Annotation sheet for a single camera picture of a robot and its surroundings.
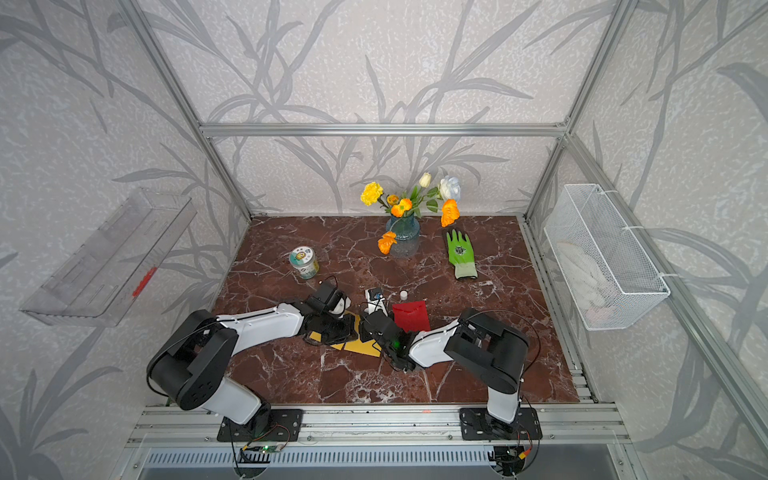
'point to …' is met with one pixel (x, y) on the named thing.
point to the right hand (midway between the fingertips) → (361, 311)
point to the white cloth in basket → (592, 291)
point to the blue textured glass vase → (407, 234)
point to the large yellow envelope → (366, 347)
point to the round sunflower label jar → (303, 259)
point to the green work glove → (461, 255)
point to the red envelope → (412, 316)
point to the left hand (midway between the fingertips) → (360, 336)
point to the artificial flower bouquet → (448, 193)
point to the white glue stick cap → (403, 295)
